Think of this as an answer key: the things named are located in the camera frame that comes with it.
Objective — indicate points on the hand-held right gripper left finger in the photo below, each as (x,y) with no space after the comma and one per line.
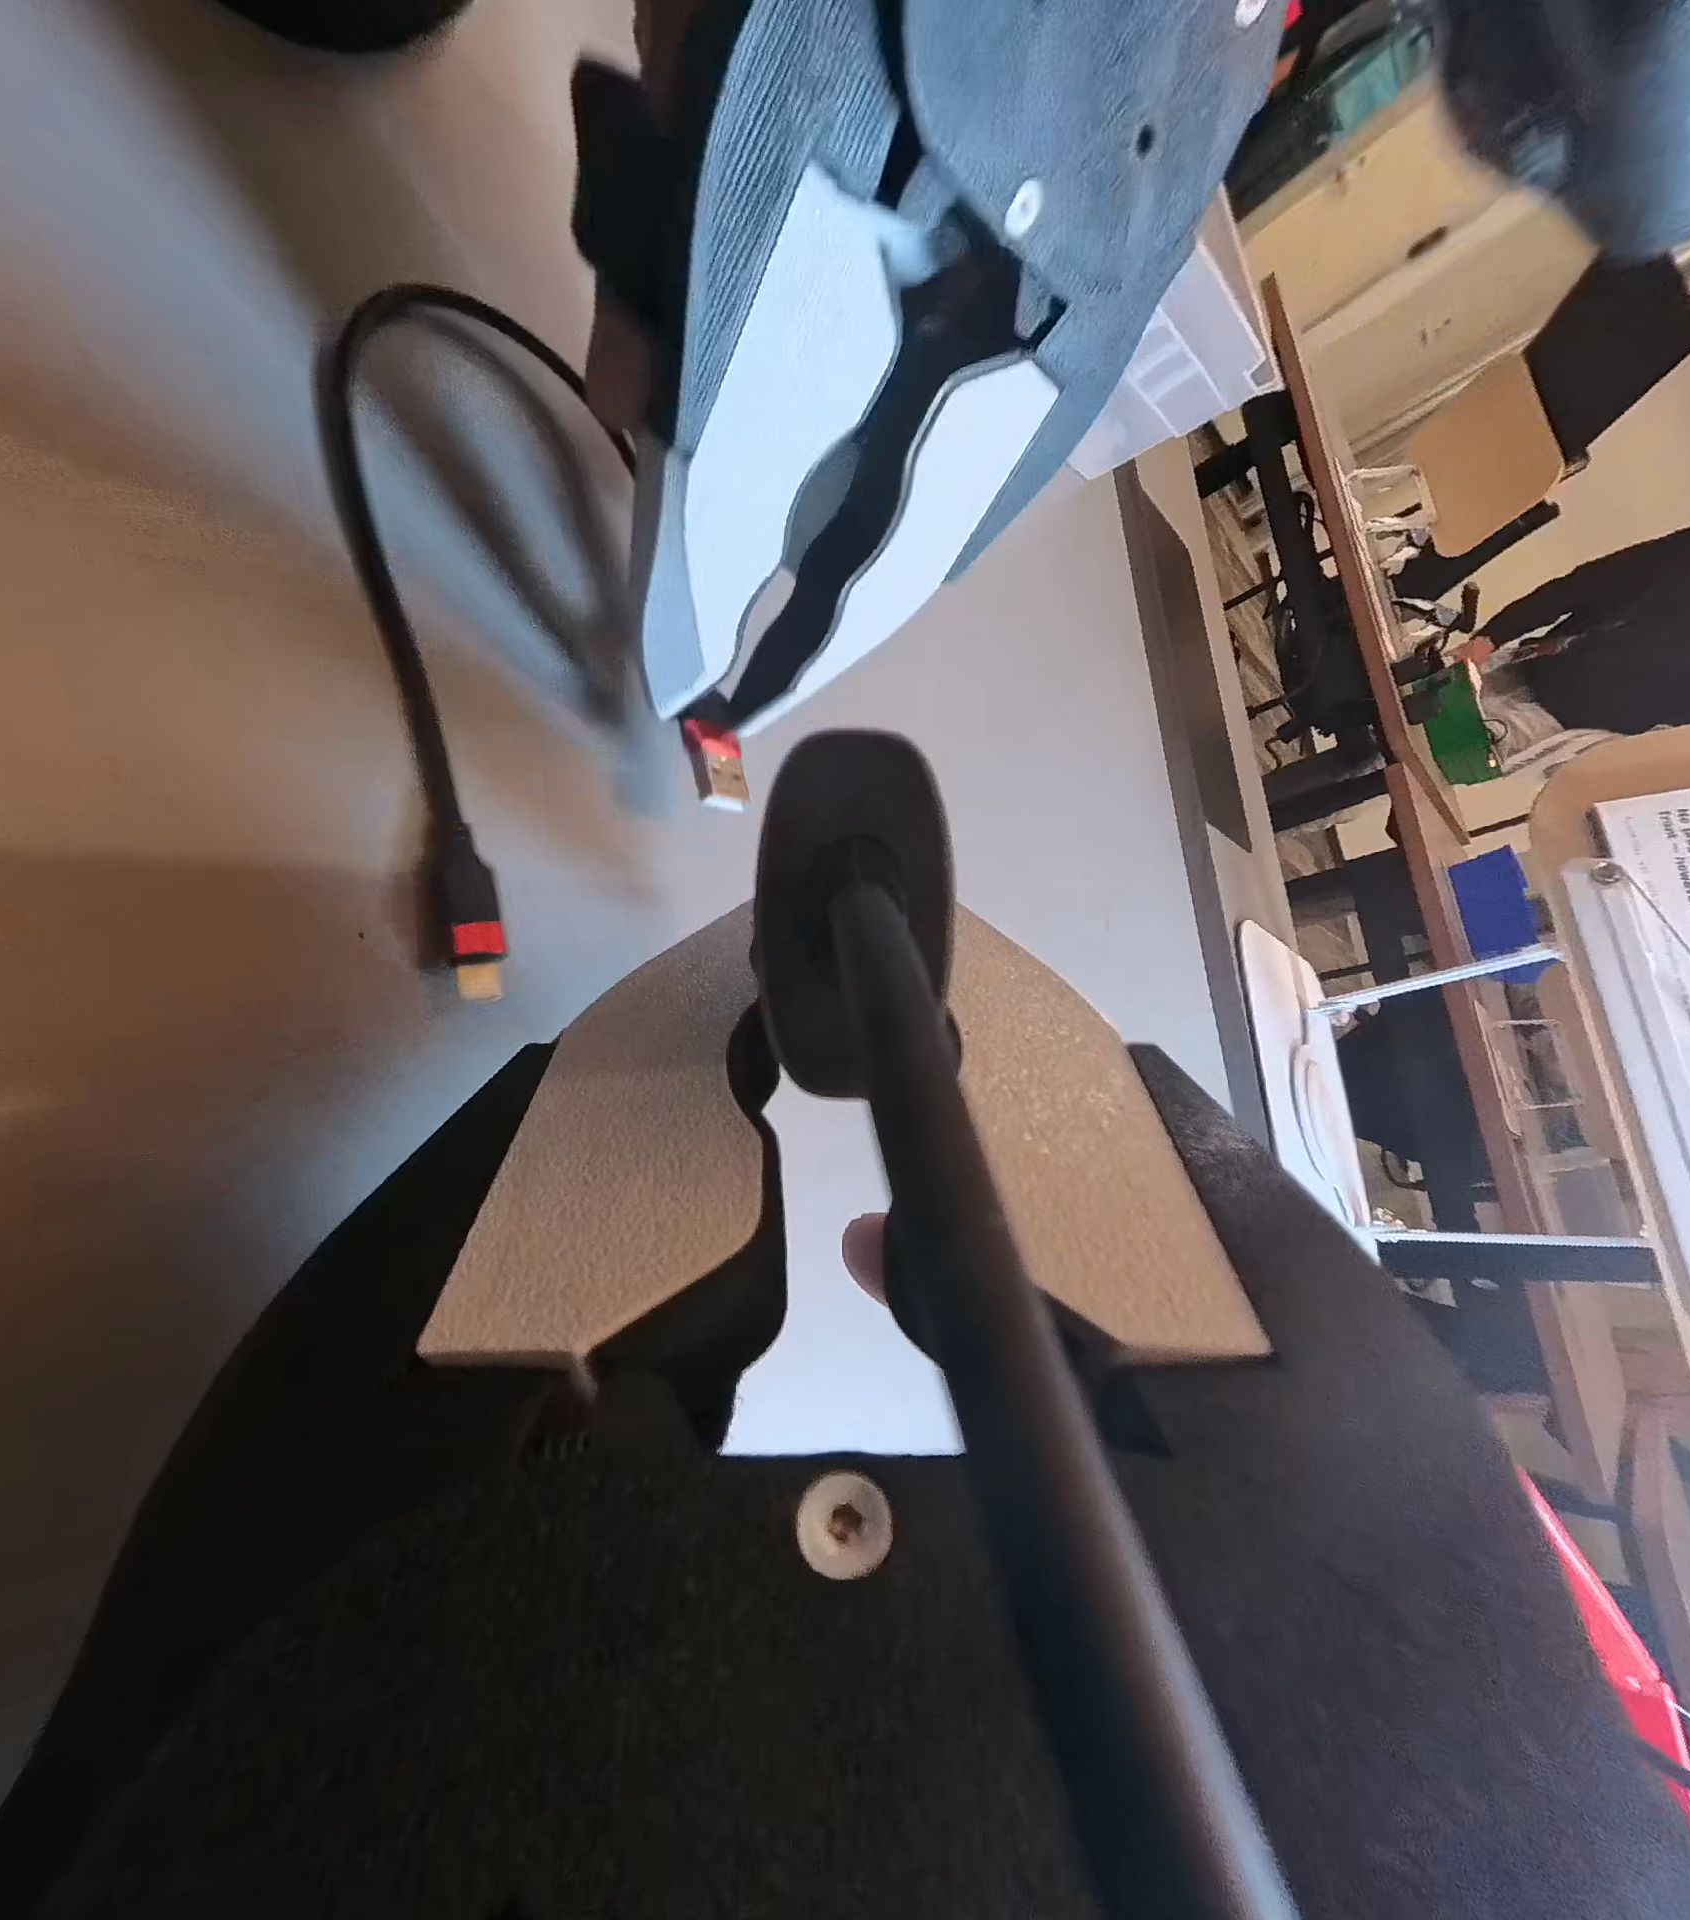
(604,1184)

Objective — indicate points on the clear storage bin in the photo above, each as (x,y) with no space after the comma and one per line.
(1174,360)

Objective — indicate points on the red storage bin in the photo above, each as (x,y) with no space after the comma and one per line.
(1610,1635)

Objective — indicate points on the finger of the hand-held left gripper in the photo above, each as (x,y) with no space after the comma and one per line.
(965,450)
(771,420)

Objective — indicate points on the cardboard box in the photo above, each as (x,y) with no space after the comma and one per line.
(1499,459)

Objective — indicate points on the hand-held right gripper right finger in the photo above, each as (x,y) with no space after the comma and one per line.
(1131,1201)

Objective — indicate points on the wooden office desk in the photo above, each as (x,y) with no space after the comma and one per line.
(1362,570)

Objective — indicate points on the instruction sheet on board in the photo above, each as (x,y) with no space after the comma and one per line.
(1558,1051)

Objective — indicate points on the person's left hand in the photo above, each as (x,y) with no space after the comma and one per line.
(621,360)

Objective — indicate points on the person's right hand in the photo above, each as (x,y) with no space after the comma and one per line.
(869,1257)

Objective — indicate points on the blue bin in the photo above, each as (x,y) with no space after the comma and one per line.
(1504,914)

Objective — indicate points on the green box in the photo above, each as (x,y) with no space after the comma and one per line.
(1456,729)

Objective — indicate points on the grey usb hub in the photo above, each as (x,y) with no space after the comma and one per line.
(861,811)

